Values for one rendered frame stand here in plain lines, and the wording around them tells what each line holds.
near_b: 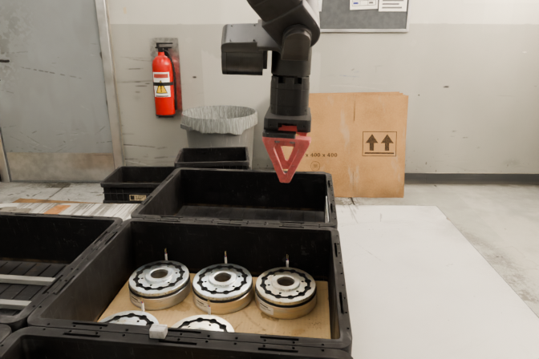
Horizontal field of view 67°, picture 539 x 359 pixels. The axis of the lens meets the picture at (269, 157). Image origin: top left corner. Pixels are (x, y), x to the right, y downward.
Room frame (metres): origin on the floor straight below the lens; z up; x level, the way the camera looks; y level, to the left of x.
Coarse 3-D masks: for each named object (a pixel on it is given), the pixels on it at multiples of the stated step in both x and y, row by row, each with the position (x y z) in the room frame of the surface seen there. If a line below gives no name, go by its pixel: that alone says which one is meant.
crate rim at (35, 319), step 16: (128, 224) 0.68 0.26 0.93; (160, 224) 0.69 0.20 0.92; (176, 224) 0.68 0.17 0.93; (192, 224) 0.68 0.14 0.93; (208, 224) 0.68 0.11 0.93; (224, 224) 0.68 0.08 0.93; (240, 224) 0.68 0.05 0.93; (256, 224) 0.68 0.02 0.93; (272, 224) 0.68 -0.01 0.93; (112, 240) 0.62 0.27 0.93; (336, 240) 0.62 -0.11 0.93; (96, 256) 0.57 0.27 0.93; (336, 256) 0.59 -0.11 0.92; (80, 272) 0.52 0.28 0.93; (336, 272) 0.52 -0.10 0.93; (64, 288) 0.48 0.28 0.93; (336, 288) 0.48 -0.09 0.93; (48, 304) 0.45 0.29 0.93; (32, 320) 0.42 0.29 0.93; (48, 320) 0.42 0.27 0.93; (64, 320) 0.42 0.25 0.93; (176, 336) 0.39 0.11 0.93; (192, 336) 0.39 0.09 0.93; (208, 336) 0.39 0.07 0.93; (224, 336) 0.39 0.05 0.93; (240, 336) 0.39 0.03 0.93; (256, 336) 0.39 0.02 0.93; (272, 336) 0.39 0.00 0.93; (288, 336) 0.39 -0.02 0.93
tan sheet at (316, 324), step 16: (128, 288) 0.63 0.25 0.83; (320, 288) 0.63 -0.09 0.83; (112, 304) 0.58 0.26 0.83; (128, 304) 0.58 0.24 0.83; (192, 304) 0.58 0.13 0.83; (320, 304) 0.58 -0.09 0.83; (160, 320) 0.54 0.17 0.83; (176, 320) 0.54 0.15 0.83; (240, 320) 0.54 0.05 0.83; (256, 320) 0.54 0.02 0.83; (272, 320) 0.54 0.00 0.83; (288, 320) 0.54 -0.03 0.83; (304, 320) 0.54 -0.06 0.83; (320, 320) 0.54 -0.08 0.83; (304, 336) 0.51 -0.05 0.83; (320, 336) 0.51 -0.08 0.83
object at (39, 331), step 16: (16, 336) 0.39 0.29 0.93; (32, 336) 0.39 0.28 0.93; (48, 336) 0.39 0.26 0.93; (64, 336) 0.39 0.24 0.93; (80, 336) 0.40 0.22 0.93; (96, 336) 0.39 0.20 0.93; (112, 336) 0.39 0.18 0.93; (128, 336) 0.39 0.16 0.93; (144, 336) 0.39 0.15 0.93; (0, 352) 0.37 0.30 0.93; (208, 352) 0.37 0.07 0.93; (224, 352) 0.37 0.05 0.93; (240, 352) 0.37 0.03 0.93; (256, 352) 0.37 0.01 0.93; (272, 352) 0.37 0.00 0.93; (288, 352) 0.37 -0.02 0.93; (304, 352) 0.37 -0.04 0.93; (320, 352) 0.37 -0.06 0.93; (336, 352) 0.37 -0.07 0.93
